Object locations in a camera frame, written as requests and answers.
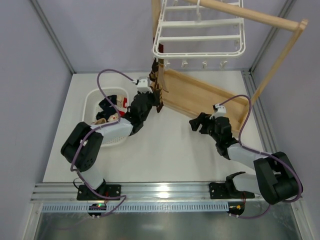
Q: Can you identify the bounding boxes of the brown argyle sock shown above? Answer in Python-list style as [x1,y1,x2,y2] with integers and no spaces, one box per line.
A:
[149,58,165,113]

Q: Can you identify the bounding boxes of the navy sock beige red toe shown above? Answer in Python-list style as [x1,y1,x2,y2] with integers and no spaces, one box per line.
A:
[98,94,128,109]

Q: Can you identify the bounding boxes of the beige striped green sock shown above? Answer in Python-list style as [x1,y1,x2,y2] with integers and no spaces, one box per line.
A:
[93,118,107,125]

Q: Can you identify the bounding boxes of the navy blue sock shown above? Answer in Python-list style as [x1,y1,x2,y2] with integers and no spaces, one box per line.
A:
[96,106,121,123]

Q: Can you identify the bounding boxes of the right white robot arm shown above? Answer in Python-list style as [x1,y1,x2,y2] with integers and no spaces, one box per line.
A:
[189,112,303,205]

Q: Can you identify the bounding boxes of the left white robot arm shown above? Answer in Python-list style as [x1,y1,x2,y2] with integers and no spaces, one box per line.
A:
[60,89,161,201]

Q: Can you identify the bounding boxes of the white plastic clip hanger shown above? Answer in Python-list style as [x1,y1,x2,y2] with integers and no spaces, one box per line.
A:
[151,0,247,69]

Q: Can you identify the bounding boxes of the wooden rack with tray base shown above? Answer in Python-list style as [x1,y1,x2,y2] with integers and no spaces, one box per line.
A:
[162,0,309,135]

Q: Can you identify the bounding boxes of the white perforated plastic basket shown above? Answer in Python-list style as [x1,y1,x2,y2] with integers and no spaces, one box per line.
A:
[82,87,130,148]

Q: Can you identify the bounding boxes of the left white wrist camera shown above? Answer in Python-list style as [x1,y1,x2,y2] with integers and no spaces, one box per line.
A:
[132,76,153,93]

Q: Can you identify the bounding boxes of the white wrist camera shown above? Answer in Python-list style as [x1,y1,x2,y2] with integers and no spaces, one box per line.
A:
[132,76,153,93]
[209,103,227,120]

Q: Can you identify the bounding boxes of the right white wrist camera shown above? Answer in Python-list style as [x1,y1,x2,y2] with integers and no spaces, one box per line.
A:
[209,103,227,120]

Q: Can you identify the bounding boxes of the slotted grey cable duct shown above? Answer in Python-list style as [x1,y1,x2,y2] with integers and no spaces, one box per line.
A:
[42,201,229,214]

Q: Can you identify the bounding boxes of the aluminium mounting rail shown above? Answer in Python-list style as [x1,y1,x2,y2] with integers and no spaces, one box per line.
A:
[29,180,303,201]

